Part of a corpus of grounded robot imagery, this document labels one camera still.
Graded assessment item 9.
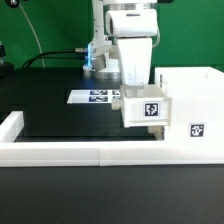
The black camera stand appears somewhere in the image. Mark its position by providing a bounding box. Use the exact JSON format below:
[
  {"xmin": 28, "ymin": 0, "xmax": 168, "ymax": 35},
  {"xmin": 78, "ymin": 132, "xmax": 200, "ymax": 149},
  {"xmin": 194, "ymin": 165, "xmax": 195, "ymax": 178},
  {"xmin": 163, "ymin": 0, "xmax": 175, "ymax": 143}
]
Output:
[{"xmin": 0, "ymin": 41, "xmax": 14, "ymax": 79}]

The white drawer box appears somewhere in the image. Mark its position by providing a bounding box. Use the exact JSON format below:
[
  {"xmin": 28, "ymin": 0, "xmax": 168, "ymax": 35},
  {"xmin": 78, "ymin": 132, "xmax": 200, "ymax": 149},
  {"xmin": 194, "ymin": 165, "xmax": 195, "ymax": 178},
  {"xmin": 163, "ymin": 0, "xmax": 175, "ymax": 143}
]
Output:
[
  {"xmin": 148, "ymin": 126, "xmax": 165, "ymax": 141},
  {"xmin": 111, "ymin": 84, "xmax": 172, "ymax": 128}
]

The white marker sheet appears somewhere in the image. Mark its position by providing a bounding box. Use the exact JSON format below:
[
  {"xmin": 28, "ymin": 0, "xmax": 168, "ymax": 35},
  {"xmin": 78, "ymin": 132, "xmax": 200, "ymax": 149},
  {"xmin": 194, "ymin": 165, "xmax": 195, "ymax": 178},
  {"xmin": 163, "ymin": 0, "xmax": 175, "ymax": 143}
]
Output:
[{"xmin": 67, "ymin": 89, "xmax": 120, "ymax": 104}]

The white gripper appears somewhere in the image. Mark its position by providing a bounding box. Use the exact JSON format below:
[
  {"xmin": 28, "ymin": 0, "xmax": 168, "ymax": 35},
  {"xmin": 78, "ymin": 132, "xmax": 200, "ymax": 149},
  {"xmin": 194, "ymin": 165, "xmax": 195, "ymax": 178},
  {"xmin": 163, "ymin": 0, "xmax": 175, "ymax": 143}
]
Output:
[{"xmin": 105, "ymin": 9, "xmax": 158, "ymax": 98}]

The white drawer cabinet housing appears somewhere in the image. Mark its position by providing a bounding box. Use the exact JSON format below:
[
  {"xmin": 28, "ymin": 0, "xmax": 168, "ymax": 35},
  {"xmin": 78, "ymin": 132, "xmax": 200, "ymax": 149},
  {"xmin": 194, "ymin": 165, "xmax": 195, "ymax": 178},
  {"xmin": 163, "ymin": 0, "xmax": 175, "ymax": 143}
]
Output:
[{"xmin": 155, "ymin": 67, "xmax": 224, "ymax": 143}]

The white front drawer box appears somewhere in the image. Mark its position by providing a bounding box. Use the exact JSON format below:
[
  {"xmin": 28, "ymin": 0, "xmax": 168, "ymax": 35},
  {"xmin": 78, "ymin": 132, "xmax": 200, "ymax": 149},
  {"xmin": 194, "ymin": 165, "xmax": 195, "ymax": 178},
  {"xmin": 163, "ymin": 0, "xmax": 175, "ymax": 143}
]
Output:
[{"xmin": 148, "ymin": 126, "xmax": 165, "ymax": 141}]

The white foam border frame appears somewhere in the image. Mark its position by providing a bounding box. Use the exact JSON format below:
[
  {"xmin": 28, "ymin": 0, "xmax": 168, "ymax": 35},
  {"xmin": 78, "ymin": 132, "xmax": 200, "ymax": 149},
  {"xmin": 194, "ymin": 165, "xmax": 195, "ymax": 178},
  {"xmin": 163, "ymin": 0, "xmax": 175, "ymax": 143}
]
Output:
[{"xmin": 0, "ymin": 111, "xmax": 224, "ymax": 167}]

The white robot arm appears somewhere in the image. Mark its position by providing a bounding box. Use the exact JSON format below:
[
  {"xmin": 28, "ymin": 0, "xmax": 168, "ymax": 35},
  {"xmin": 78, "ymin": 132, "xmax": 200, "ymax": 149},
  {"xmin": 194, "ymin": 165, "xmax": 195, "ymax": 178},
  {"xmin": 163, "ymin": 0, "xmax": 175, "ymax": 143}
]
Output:
[{"xmin": 83, "ymin": 0, "xmax": 174, "ymax": 92}]

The white thin cable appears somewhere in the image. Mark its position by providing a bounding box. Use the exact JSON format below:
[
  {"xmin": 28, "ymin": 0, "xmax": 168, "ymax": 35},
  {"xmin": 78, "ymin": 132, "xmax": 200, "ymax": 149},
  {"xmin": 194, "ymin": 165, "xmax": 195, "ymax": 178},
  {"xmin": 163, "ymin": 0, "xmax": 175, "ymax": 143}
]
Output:
[{"xmin": 9, "ymin": 0, "xmax": 46, "ymax": 68}]

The black cable bundle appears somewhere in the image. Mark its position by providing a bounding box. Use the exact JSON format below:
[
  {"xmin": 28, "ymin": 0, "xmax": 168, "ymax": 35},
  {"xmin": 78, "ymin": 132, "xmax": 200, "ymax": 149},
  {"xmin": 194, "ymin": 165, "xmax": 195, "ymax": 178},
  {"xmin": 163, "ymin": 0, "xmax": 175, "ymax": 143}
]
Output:
[{"xmin": 20, "ymin": 47, "xmax": 89, "ymax": 69}]

